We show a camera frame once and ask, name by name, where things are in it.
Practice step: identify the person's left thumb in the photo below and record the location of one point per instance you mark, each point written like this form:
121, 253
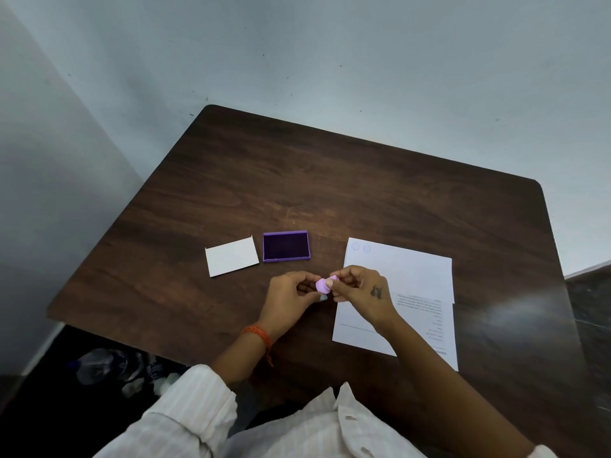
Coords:
312, 296

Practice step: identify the dark wooden table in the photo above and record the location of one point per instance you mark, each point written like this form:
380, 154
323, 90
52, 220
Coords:
334, 262

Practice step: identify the clear plastic bottle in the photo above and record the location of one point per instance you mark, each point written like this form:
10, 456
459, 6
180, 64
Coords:
102, 364

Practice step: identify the small purple round stamp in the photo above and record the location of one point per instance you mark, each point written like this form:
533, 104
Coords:
324, 284

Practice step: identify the person's right hand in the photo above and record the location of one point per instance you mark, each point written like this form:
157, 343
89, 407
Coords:
365, 293

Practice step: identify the person's left hand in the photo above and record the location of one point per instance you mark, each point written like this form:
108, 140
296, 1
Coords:
285, 301

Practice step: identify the white striped shirt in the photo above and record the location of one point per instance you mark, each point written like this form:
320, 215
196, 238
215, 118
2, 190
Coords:
267, 424

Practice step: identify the person's right forearm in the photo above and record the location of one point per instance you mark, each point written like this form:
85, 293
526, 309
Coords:
448, 391

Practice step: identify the white ink pad lid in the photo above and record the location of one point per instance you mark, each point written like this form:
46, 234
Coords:
231, 256

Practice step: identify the white printed paper sheet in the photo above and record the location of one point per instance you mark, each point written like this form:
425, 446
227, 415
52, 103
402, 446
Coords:
410, 290

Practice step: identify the orange thread wristband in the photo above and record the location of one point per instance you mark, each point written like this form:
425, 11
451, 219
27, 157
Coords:
260, 336

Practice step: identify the person's right thumb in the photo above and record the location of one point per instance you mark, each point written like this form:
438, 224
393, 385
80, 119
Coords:
336, 282

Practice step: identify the purple ink pad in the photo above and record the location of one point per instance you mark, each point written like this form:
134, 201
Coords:
286, 246

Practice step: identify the person's left forearm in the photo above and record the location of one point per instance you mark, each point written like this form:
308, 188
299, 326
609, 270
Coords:
238, 350

